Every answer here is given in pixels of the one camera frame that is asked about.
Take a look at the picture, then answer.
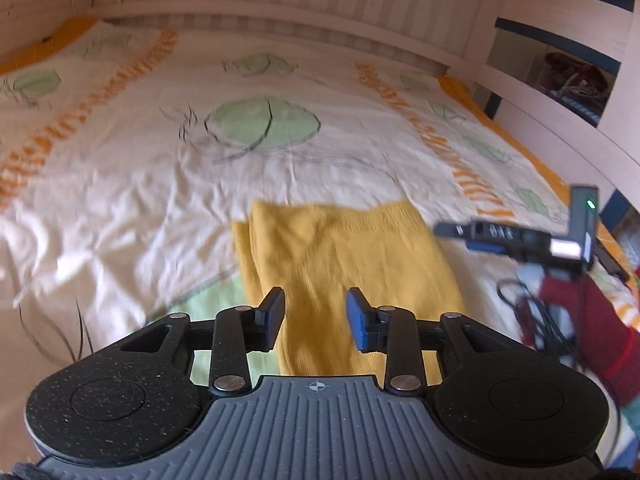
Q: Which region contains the mustard yellow knit sweater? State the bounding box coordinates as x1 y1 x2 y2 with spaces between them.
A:
232 200 466 379

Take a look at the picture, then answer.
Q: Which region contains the white shelf unit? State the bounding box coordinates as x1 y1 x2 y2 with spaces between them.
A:
474 0 639 233

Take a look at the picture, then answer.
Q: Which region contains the white leaf-print duvet cover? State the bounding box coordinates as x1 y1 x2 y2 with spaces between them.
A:
1 21 568 468

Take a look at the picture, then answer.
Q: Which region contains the orange bed sheet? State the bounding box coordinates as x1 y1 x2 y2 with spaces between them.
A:
0 15 622 261

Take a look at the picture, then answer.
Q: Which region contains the black cable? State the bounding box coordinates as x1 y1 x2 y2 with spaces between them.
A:
497 274 626 463

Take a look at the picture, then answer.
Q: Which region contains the white wooden bed frame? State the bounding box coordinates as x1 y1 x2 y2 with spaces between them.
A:
0 0 640 221

